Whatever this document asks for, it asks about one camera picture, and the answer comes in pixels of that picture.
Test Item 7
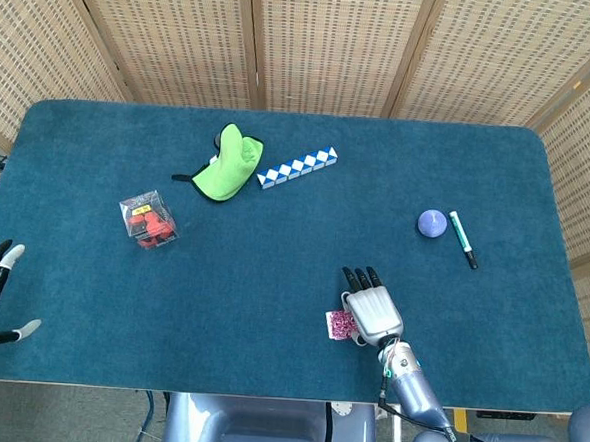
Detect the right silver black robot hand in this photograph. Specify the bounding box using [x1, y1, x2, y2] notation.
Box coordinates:
[337, 264, 408, 350]

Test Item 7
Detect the pink glitter pouch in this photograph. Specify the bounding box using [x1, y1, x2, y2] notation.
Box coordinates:
[323, 308, 360, 343]

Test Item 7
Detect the purple ball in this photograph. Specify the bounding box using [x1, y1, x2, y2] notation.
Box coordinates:
[416, 208, 449, 240]

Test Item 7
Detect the blue felt table cover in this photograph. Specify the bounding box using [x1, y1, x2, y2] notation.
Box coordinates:
[0, 94, 590, 418]

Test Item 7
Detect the green white marker pen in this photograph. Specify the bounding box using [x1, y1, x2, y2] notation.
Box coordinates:
[445, 209, 483, 270]

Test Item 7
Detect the blue-grey robot torso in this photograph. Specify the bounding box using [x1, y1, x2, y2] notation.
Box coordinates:
[160, 390, 380, 442]

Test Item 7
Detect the blue white snake puzzle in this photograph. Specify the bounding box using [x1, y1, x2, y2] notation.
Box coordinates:
[255, 141, 341, 194]

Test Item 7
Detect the black under-table control box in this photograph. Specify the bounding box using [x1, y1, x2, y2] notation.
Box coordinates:
[475, 408, 536, 423]

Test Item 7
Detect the clear box of red caps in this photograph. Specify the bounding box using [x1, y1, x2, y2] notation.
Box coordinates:
[116, 186, 183, 252]

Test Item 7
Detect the green fleece eye mask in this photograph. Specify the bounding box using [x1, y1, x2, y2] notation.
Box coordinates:
[169, 118, 267, 206]

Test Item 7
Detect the woven rattan folding screen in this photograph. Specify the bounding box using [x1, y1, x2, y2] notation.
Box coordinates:
[0, 0, 590, 423]

